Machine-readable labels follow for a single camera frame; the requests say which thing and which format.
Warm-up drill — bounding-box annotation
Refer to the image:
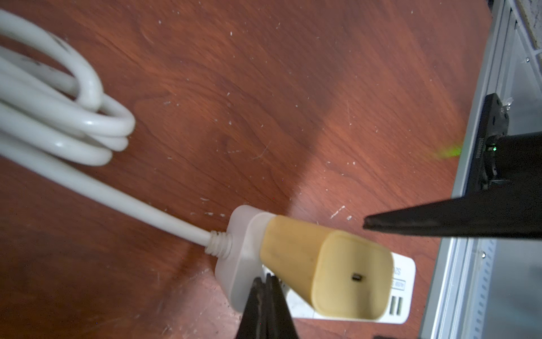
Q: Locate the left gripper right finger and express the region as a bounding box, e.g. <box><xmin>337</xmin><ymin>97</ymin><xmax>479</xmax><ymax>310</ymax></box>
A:
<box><xmin>363</xmin><ymin>177</ymin><xmax>541</xmax><ymax>240</ymax></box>

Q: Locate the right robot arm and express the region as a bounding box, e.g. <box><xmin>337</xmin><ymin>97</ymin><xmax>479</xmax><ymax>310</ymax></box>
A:
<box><xmin>484</xmin><ymin>132</ymin><xmax>541</xmax><ymax>188</ymax></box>

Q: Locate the white power strip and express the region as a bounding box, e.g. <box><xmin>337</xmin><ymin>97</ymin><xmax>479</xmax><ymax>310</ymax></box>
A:
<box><xmin>215</xmin><ymin>205</ymin><xmax>416</xmax><ymax>324</ymax></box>

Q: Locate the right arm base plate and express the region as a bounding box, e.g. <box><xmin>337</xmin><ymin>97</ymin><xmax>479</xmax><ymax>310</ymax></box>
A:
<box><xmin>464</xmin><ymin>93</ymin><xmax>510</xmax><ymax>195</ymax></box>

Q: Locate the yellow charger plug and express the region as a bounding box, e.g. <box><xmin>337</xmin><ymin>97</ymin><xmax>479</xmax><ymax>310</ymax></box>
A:
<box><xmin>260</xmin><ymin>216</ymin><xmax>394</xmax><ymax>320</ymax></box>

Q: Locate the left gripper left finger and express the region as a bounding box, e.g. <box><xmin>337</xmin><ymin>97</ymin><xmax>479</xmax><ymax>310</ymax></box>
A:
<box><xmin>236</xmin><ymin>273</ymin><xmax>299</xmax><ymax>339</ymax></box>

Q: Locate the white strip white cable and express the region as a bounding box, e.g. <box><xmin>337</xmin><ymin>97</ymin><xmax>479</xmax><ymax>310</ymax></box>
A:
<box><xmin>0</xmin><ymin>8</ymin><xmax>234</xmax><ymax>258</ymax></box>

